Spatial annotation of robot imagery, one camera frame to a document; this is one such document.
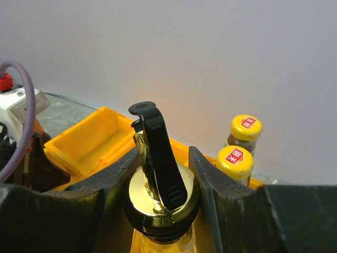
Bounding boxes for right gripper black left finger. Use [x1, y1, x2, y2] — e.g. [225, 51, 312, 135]
[1, 149, 138, 252]

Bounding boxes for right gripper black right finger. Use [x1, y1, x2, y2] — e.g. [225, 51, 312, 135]
[189, 147, 336, 252]

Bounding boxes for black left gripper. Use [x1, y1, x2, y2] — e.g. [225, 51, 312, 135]
[1, 122, 70, 192]

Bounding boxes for glass oil bottle gold spout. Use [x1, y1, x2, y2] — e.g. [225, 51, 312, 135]
[123, 101, 200, 252]

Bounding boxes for chili sauce bottle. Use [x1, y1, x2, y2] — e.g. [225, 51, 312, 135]
[224, 114, 263, 157]
[215, 145, 254, 186]

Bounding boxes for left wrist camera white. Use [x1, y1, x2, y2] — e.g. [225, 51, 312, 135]
[1, 72, 51, 142]

